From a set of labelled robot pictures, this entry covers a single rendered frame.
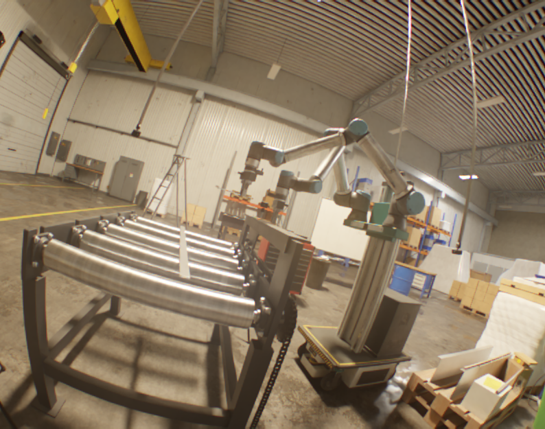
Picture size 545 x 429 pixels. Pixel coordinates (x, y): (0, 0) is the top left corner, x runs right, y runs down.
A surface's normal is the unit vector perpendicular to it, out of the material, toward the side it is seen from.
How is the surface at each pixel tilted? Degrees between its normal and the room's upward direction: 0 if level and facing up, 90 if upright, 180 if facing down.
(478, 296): 90
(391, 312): 90
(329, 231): 90
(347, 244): 90
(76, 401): 0
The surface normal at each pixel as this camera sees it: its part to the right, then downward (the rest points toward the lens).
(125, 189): 0.22, 0.06
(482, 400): -0.92, -0.27
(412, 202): 0.00, 0.05
